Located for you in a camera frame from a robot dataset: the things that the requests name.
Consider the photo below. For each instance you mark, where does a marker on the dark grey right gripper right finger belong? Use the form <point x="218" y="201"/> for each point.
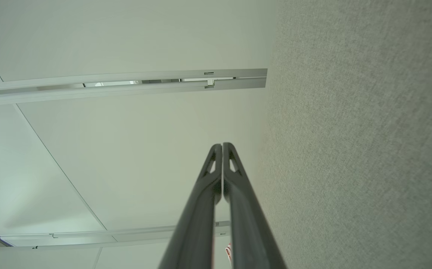
<point x="249" y="239"/>

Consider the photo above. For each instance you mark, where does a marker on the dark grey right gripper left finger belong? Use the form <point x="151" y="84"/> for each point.
<point x="197" y="231"/>

